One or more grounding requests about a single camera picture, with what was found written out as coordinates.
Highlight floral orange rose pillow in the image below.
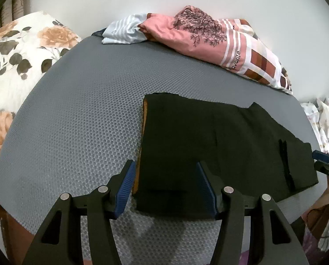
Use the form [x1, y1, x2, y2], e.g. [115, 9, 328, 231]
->
[0, 11, 81, 150]

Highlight pink patchwork folded quilt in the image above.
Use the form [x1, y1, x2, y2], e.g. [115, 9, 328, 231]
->
[139, 6, 292, 95]

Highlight white dotted bedsheet pile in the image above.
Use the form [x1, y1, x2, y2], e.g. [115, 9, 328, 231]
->
[300, 98, 329, 153]

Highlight black pants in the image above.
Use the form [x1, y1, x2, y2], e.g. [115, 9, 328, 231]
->
[134, 93, 318, 218]

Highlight person's right hand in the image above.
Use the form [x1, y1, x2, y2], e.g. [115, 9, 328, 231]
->
[302, 179, 329, 229]

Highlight beige pleated curtain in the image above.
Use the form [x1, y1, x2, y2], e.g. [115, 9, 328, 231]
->
[0, 0, 24, 26]

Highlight light blue striped cloth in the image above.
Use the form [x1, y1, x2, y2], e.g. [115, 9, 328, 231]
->
[102, 13, 147, 44]

